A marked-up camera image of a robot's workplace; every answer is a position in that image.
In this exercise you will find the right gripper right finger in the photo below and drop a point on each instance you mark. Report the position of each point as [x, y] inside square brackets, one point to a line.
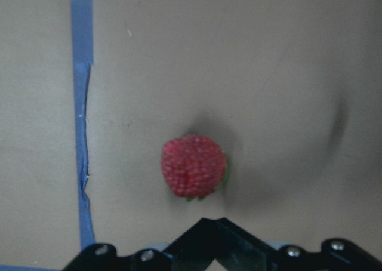
[241, 250]

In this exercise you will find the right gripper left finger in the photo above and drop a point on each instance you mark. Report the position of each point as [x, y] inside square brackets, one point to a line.
[193, 250]

